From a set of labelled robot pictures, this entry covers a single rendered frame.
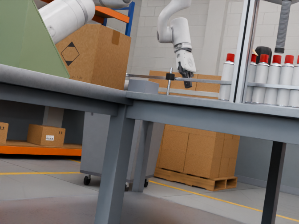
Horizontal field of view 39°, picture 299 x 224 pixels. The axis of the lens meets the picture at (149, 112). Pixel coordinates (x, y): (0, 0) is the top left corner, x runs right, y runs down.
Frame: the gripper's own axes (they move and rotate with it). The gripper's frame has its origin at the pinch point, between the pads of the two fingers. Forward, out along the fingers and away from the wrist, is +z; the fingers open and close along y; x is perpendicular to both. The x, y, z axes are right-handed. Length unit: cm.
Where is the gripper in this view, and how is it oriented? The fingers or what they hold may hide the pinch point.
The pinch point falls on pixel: (187, 83)
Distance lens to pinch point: 197.4
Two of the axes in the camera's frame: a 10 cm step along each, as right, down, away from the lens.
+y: 6.1, 1.1, 7.8
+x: -7.8, 2.3, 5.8
